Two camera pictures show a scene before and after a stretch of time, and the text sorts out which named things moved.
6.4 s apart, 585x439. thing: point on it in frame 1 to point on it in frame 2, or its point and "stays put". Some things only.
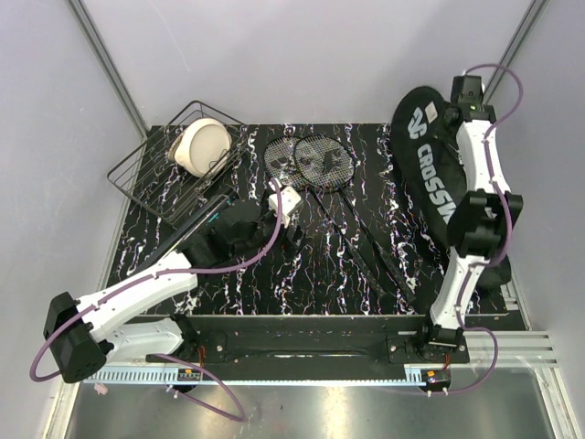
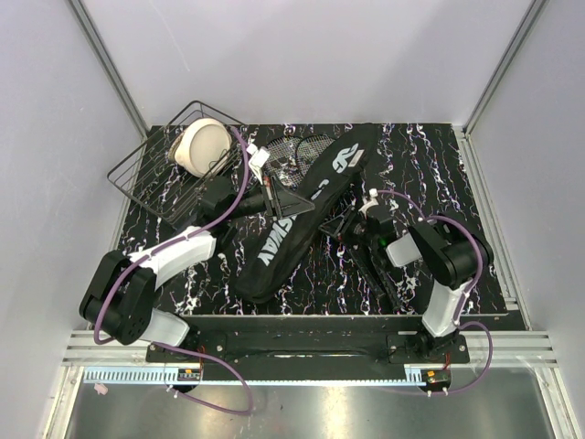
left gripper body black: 283,240 to 265,199
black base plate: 319,339 stays put
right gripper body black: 449,106 to 356,230
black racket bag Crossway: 432,157 to 280,246
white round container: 202,147 stays put
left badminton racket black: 279,162 stays put
